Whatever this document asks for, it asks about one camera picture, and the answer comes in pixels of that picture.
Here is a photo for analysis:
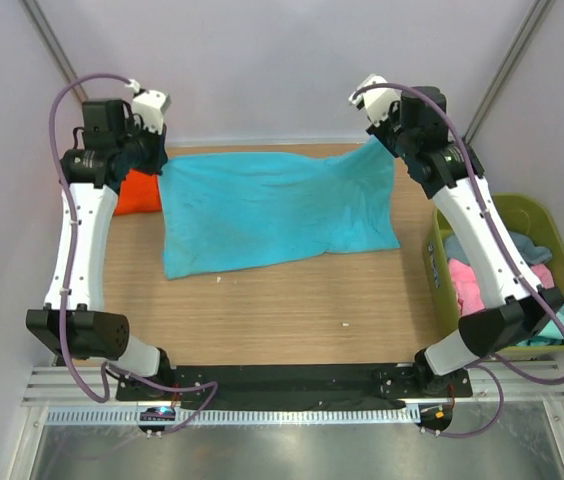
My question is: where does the turquoise blue t shirt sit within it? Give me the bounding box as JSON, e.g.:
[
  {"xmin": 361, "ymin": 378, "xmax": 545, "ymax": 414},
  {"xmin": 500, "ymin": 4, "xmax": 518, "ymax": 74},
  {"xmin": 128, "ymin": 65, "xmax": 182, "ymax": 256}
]
[{"xmin": 158, "ymin": 139, "xmax": 400, "ymax": 280}]

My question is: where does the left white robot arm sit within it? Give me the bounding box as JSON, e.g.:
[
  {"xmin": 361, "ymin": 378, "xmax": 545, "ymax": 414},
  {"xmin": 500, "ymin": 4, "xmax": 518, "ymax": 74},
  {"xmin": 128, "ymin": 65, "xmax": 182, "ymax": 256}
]
[{"xmin": 26, "ymin": 90, "xmax": 174, "ymax": 400}]

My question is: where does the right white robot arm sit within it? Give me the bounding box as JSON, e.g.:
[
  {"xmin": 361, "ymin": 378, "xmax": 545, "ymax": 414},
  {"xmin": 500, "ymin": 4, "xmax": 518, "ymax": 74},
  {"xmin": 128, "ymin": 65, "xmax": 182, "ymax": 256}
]
[{"xmin": 350, "ymin": 79, "xmax": 564, "ymax": 396}]

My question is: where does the folded orange t shirt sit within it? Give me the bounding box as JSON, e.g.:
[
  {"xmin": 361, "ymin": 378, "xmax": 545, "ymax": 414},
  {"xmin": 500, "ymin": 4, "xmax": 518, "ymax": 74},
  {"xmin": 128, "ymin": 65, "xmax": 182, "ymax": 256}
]
[{"xmin": 114, "ymin": 170, "xmax": 162, "ymax": 216}]

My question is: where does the green plastic bin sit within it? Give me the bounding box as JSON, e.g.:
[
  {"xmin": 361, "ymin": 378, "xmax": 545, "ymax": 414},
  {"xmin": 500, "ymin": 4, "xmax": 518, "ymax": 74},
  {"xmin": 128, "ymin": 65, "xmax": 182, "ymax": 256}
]
[{"xmin": 422, "ymin": 194, "xmax": 564, "ymax": 336}]

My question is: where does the pink t shirt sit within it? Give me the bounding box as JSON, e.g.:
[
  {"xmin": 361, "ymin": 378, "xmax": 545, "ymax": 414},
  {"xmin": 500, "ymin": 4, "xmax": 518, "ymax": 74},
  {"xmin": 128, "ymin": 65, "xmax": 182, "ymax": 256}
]
[{"xmin": 448, "ymin": 259, "xmax": 555, "ymax": 316}]

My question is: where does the grey blue t shirt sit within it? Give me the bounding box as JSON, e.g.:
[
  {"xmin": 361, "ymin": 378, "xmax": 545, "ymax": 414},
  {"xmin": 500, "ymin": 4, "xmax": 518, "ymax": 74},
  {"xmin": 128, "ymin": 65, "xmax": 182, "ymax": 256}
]
[{"xmin": 443, "ymin": 231, "xmax": 553, "ymax": 266}]

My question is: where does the light teal t shirt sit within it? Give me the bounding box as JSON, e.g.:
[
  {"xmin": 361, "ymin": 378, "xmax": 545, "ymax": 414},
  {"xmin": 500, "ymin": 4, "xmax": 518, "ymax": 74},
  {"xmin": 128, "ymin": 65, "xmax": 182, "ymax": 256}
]
[{"xmin": 514, "ymin": 300, "xmax": 564, "ymax": 349}]

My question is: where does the left controller board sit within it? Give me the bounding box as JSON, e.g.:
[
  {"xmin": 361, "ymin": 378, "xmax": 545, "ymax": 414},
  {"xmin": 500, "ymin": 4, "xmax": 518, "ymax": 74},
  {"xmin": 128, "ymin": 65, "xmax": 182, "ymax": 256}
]
[{"xmin": 138, "ymin": 406, "xmax": 176, "ymax": 439}]

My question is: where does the controller board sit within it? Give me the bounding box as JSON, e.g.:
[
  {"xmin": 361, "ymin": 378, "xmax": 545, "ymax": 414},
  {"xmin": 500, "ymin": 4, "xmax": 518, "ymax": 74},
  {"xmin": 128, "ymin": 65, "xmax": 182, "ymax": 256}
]
[
  {"xmin": 138, "ymin": 406, "xmax": 176, "ymax": 439},
  {"xmin": 416, "ymin": 403, "xmax": 455, "ymax": 436}
]

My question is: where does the right controller board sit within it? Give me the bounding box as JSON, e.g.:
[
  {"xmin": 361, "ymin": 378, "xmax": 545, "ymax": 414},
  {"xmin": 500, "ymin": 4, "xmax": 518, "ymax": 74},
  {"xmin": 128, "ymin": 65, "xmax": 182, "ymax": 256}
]
[{"xmin": 416, "ymin": 403, "xmax": 455, "ymax": 436}]

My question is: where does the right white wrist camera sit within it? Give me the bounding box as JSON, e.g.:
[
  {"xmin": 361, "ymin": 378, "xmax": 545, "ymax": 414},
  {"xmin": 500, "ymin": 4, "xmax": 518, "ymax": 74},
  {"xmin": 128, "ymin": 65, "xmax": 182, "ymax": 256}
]
[{"xmin": 348, "ymin": 74, "xmax": 400, "ymax": 127}]

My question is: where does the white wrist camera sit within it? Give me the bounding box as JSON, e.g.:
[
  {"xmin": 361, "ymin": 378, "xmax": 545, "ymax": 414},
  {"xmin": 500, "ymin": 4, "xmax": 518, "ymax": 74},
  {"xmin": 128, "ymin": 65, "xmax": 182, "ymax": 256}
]
[
  {"xmin": 348, "ymin": 74, "xmax": 400, "ymax": 127},
  {"xmin": 126, "ymin": 79, "xmax": 171, "ymax": 136}
]

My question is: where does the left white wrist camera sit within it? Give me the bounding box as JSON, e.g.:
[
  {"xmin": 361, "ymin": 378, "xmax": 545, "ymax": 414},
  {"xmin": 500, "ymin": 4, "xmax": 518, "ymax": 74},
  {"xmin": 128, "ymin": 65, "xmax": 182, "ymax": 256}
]
[{"xmin": 126, "ymin": 79, "xmax": 171, "ymax": 136}]

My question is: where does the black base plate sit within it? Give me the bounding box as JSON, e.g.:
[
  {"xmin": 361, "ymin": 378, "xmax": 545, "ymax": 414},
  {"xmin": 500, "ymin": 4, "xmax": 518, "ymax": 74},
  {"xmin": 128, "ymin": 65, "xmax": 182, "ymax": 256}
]
[{"xmin": 114, "ymin": 362, "xmax": 474, "ymax": 412}]

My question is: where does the aluminium frame rail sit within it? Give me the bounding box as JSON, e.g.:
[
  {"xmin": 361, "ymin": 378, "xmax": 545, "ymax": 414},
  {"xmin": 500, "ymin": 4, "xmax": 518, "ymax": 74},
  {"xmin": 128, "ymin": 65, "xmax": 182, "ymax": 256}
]
[{"xmin": 21, "ymin": 362, "xmax": 564, "ymax": 406}]

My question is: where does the slotted cable duct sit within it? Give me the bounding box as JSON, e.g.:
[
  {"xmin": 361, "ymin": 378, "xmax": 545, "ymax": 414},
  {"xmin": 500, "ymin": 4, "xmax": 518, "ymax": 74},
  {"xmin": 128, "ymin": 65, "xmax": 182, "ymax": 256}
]
[{"xmin": 45, "ymin": 404, "xmax": 420, "ymax": 427}]

